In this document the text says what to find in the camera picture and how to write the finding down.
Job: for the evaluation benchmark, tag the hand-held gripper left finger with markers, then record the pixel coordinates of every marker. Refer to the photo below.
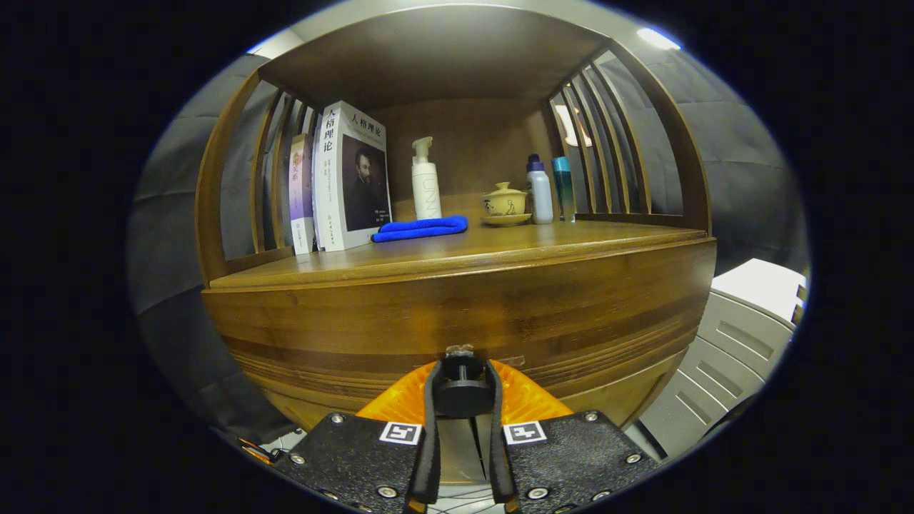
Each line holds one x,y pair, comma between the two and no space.
428,457

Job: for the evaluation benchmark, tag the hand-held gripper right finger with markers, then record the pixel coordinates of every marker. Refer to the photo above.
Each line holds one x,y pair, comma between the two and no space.
501,457

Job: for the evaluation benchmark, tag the wooden drawer with black knob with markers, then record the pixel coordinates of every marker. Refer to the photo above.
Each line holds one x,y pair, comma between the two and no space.
464,307

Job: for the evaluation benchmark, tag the wooden countertop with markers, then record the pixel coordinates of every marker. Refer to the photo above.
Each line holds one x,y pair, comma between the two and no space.
500,246

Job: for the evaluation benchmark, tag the grey plastic drawer unit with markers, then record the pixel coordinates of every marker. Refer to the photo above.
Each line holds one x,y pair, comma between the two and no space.
735,335

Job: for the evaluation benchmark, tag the wooden cabinet with slatted sides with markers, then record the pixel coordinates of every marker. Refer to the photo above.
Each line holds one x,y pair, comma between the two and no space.
428,57

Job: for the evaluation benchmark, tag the blue folded cloth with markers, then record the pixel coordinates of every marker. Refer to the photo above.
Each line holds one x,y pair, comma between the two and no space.
421,228

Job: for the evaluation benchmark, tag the yellow saucer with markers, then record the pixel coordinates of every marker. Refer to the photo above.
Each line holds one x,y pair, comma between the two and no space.
507,220

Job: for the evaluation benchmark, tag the yellow lidded teacup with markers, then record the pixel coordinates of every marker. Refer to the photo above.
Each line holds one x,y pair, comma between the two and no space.
505,202

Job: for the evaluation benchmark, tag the white bottle with blue cap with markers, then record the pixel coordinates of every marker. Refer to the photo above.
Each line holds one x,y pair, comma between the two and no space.
540,196

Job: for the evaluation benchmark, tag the white pump bottle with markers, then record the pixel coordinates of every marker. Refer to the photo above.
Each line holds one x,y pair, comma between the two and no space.
426,189

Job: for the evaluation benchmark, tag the thin white book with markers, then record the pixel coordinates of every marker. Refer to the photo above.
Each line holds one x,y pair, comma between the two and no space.
315,214

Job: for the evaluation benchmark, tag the teal transparent bottle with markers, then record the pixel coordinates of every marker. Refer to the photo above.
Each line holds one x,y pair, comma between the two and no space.
564,189

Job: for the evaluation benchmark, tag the large white portrait book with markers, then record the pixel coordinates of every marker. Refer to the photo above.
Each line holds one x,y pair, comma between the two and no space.
357,185

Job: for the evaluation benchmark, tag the purple book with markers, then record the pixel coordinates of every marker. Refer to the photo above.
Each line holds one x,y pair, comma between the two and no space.
301,193

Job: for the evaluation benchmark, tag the small ceiling light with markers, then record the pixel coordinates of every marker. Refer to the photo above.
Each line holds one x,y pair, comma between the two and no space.
657,38

